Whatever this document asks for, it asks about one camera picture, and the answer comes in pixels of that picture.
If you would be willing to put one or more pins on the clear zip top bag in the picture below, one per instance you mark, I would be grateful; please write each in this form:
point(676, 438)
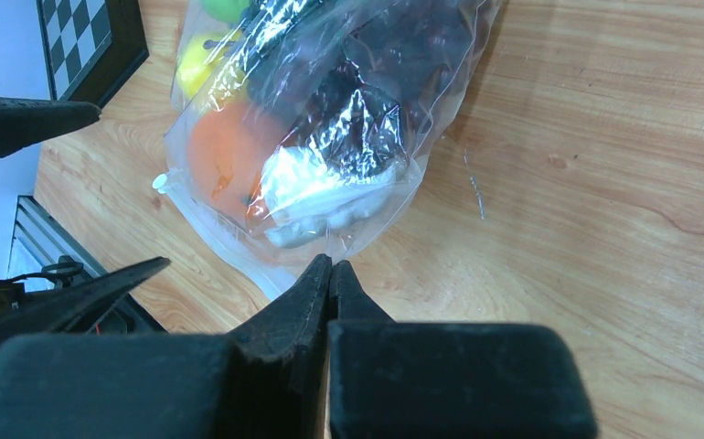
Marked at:
point(244, 246)

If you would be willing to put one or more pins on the white fake garlic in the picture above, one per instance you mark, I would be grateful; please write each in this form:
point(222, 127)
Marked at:
point(306, 198)

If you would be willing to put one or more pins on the black white checkerboard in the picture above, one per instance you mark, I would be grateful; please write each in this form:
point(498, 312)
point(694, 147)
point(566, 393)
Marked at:
point(91, 47)

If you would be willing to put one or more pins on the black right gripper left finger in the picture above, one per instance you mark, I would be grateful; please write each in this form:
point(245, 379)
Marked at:
point(262, 379)

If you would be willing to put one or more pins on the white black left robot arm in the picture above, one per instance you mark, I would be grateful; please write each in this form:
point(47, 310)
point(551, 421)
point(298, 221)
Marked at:
point(12, 293)

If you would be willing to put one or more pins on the fake green lime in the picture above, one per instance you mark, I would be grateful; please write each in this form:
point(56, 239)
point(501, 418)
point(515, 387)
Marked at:
point(228, 11)

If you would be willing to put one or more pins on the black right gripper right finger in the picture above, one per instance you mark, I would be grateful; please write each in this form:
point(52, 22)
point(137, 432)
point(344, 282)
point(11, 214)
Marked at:
point(392, 379)

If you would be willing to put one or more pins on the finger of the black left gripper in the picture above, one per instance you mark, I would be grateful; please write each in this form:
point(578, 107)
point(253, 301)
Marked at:
point(54, 313)
point(25, 122)

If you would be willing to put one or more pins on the fake orange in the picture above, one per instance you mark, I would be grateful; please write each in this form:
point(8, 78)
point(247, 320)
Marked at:
point(226, 154)

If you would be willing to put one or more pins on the dark purple fake grapes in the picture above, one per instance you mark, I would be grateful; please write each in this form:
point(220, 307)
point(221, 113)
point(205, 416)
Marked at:
point(365, 83)

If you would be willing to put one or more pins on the fake yellow lemon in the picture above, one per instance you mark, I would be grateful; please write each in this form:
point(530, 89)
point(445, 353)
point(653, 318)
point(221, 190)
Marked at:
point(206, 54)

